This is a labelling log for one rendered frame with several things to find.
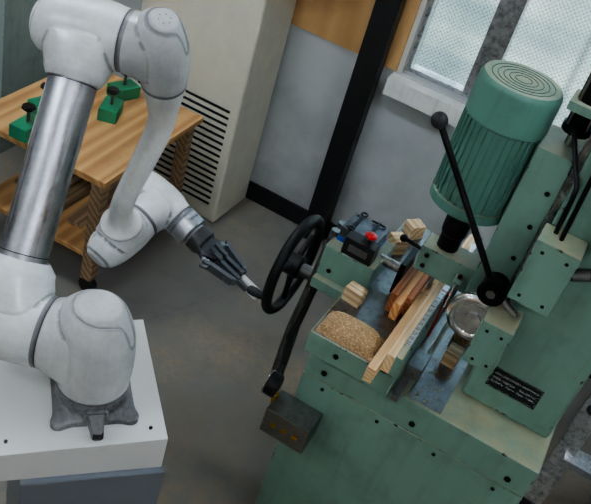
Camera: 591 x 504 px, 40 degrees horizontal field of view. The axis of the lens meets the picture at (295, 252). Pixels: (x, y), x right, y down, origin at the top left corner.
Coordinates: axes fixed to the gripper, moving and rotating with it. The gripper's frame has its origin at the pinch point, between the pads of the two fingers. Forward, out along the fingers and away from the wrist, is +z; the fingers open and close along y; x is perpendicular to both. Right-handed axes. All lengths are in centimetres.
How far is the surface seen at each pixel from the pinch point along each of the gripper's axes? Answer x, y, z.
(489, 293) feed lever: -56, -10, 38
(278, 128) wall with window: 51, 137, -44
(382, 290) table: -27.5, 3.0, 24.2
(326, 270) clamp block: -22.1, 0.1, 11.1
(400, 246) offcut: -29.3, 19.3, 20.6
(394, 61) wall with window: -9, 136, -24
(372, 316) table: -28.2, -7.6, 26.0
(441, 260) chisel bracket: -45, 3, 28
